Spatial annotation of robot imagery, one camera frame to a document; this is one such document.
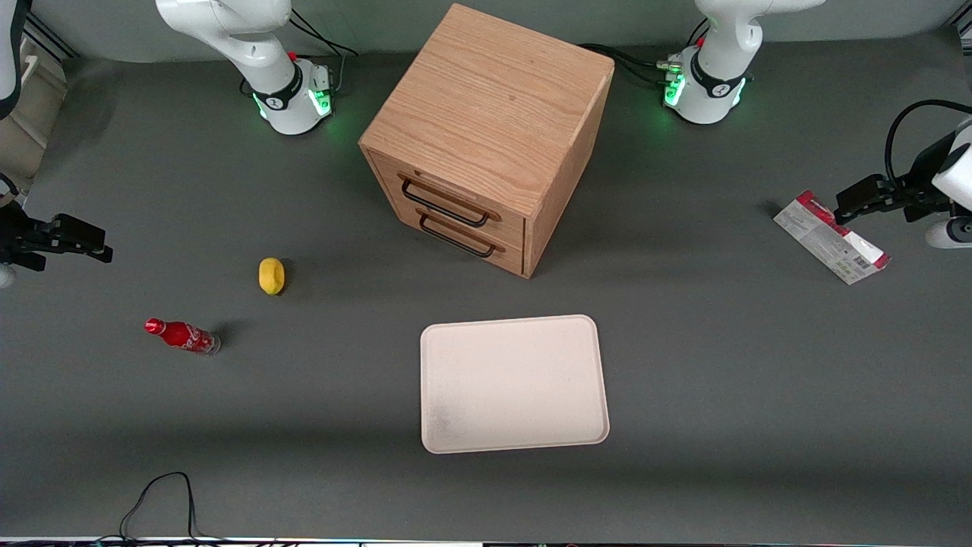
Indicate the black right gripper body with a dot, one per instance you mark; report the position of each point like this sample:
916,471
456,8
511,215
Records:
17,236

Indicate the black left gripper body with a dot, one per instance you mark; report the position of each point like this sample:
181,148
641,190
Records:
909,194

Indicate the red cookie box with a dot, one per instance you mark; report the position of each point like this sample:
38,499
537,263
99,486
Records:
828,237

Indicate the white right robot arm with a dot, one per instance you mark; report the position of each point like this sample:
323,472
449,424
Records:
262,53

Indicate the beige box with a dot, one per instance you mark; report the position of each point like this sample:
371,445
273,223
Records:
26,121

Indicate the beige plastic tray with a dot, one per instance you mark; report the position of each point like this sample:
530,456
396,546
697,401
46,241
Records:
512,384

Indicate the red cola bottle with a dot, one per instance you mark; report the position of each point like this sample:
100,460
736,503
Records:
182,335

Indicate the yellow lemon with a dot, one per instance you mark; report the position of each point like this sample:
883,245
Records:
271,276

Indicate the wooden two-drawer cabinet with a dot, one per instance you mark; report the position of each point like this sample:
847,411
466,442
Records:
486,106

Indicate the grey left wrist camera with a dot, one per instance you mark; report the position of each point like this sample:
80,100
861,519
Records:
949,232

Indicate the aluminium frame rail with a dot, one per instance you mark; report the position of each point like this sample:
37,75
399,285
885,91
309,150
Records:
49,38

